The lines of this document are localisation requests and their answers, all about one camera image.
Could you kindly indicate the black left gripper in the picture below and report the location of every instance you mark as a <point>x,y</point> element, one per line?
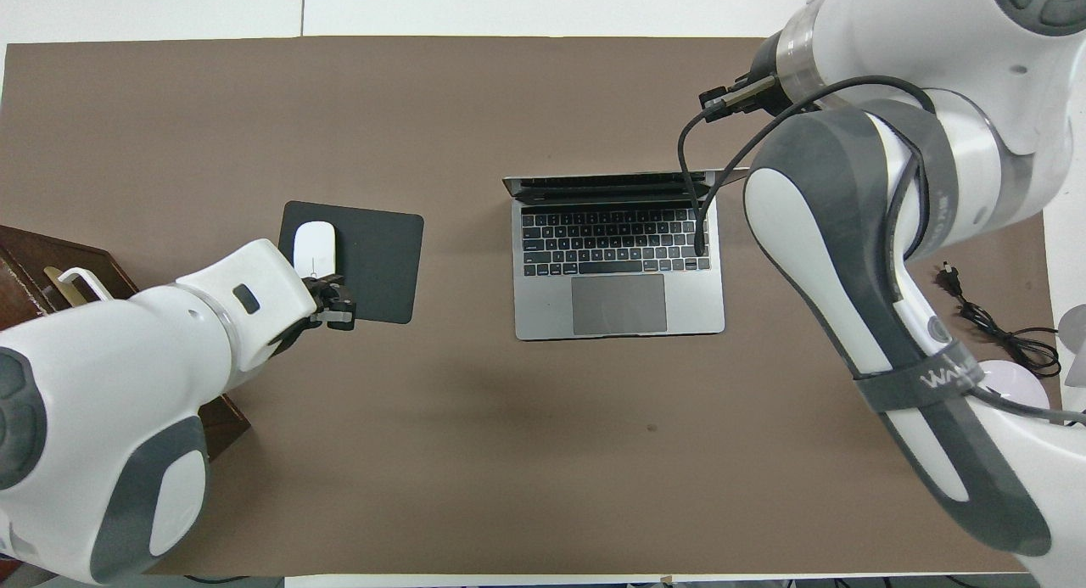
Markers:
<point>321,295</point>

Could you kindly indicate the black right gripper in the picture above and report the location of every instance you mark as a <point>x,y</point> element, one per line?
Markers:
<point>736,86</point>

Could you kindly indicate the silver grey laptop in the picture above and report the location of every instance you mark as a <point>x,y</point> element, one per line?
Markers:
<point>619,304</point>

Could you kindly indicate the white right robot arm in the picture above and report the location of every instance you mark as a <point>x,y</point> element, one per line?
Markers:
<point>891,232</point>

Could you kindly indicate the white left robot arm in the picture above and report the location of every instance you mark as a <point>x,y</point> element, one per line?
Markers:
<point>127,384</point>

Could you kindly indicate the black mouse pad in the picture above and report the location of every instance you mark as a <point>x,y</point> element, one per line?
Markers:
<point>382,266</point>

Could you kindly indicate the white computer mouse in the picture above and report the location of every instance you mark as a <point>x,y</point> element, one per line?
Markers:
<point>315,249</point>

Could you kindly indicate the brown table mat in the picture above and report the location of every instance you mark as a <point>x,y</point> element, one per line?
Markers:
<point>475,452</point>

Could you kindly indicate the dark brown wooden box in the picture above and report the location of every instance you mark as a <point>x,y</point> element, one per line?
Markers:
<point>93,261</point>

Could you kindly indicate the white desk lamp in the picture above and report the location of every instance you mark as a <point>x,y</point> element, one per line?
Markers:
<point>1014,383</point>

